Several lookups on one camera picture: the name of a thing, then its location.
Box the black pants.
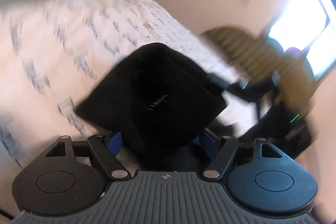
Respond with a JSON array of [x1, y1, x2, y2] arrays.
[[75, 43, 227, 172]]

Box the olive green scalloped headboard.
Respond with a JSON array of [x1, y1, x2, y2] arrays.
[[201, 26, 318, 118]]

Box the window with white frame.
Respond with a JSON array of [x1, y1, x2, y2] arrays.
[[268, 0, 335, 81]]

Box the white script-print duvet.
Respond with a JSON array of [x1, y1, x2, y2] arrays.
[[0, 0, 274, 214]]

